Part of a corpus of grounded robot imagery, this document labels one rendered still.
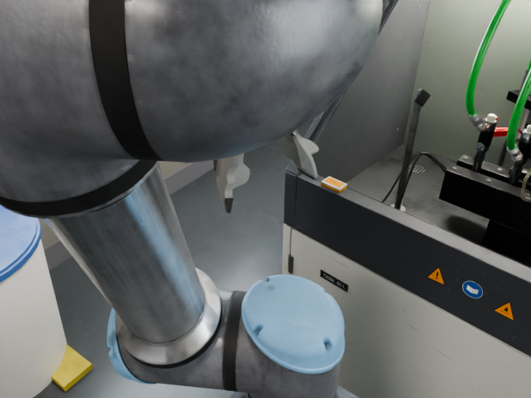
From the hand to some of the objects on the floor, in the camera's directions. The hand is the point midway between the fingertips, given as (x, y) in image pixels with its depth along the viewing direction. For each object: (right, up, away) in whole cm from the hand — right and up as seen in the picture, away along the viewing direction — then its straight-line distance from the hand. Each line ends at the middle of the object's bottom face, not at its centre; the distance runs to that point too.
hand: (265, 199), depth 59 cm
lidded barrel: (-97, -63, +119) cm, 166 cm away
